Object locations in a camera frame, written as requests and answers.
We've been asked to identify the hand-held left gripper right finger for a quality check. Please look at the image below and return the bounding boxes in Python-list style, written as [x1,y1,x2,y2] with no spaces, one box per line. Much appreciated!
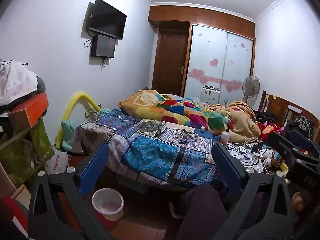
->
[211,142,297,240]

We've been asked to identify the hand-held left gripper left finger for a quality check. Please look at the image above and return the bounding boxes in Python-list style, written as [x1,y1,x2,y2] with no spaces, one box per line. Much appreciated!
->
[27,143,113,240]

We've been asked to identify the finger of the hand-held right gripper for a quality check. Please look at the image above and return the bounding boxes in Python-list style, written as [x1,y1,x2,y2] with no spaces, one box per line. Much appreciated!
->
[267,132,317,165]
[287,129,320,155]

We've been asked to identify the black white dropper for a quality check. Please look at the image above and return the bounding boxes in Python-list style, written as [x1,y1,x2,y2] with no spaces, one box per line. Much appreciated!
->
[182,128,199,138]

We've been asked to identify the white plastic bin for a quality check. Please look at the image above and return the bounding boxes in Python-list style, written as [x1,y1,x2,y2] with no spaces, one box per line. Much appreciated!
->
[91,188,124,222]

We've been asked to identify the clear plastic wrapper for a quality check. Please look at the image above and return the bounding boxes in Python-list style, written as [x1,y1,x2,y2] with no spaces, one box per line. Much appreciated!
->
[171,130,187,141]

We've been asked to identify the person's right hand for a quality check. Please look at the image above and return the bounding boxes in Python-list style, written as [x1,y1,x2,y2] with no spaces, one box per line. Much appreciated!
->
[292,191,313,213]

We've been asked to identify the dark dotted cloth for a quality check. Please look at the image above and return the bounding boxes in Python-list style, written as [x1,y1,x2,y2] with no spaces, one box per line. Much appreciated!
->
[285,115,314,140]

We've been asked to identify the red plush toy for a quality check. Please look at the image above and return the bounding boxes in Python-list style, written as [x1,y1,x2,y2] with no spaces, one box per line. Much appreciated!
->
[258,122,284,141]

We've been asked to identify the white plush toy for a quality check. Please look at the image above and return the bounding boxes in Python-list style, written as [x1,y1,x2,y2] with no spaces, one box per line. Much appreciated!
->
[262,148,276,173]

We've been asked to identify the white bottle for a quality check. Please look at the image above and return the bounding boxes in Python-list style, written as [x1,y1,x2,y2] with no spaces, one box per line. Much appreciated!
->
[220,128,231,148]

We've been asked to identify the white plastic shopping bag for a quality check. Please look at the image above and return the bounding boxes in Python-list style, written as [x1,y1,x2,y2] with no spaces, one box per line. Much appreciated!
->
[46,147,71,175]

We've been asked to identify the wooden bed headboard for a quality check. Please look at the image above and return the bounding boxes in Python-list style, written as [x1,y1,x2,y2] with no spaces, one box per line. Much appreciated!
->
[257,90,320,140]

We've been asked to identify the person's leg dark trousers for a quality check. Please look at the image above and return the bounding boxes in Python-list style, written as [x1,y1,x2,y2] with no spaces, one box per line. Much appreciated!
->
[175,183,251,240]

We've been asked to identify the blue patchwork bedsheet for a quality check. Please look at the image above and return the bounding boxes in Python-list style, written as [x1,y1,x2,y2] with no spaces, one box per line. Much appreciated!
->
[74,107,227,190]

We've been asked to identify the green leaf fabric box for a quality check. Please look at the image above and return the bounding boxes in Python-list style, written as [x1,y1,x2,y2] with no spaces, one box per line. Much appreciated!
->
[27,118,56,167]
[0,134,39,188]

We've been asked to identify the colourful patterned quilt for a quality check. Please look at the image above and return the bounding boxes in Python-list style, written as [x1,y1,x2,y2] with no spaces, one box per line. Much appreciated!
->
[118,89,262,143]

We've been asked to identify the standing electric fan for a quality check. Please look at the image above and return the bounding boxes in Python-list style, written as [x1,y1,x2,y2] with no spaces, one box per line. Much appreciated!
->
[241,75,261,105]

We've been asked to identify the yellow foam tube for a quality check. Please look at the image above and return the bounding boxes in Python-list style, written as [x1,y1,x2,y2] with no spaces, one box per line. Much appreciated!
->
[55,90,101,149]

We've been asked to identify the small white cabinet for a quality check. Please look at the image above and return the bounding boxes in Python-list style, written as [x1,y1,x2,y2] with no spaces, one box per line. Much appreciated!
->
[202,86,222,105]

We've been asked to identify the orange cardboard box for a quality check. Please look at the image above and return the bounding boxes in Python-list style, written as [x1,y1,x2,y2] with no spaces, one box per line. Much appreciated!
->
[7,92,49,131]

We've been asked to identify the frosted sliding wardrobe door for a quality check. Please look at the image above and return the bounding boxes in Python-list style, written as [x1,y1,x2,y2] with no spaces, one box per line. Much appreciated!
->
[184,24,228,101]
[220,31,254,103]

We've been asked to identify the dark grey cushion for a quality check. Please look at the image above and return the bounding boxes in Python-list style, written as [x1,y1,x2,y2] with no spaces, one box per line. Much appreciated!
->
[35,76,47,98]

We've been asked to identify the sliding door wardrobe with hearts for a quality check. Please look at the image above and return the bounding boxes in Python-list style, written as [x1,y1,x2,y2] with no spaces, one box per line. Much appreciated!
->
[188,32,247,93]

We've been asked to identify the white cloth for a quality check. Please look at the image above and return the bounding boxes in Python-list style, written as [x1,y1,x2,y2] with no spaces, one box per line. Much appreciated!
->
[0,60,38,107]

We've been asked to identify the brown wooden door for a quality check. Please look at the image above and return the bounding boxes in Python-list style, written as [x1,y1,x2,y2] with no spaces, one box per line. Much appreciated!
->
[151,28,190,97]

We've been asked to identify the black box under television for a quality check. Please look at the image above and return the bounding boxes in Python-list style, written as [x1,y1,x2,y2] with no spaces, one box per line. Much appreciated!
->
[90,34,117,59]

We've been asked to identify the wooden overhead cabinet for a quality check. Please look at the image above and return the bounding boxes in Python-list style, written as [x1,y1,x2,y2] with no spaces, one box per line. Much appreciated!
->
[148,4,256,41]

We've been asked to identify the tangle of charger cables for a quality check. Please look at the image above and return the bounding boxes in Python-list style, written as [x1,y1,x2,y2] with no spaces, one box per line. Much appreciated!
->
[226,137,269,173]

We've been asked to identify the black television cable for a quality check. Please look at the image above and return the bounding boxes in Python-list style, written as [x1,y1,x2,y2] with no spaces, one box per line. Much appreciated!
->
[82,17,93,48]

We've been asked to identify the black wall television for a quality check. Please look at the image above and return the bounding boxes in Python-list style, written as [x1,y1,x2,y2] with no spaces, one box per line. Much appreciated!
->
[89,0,127,41]

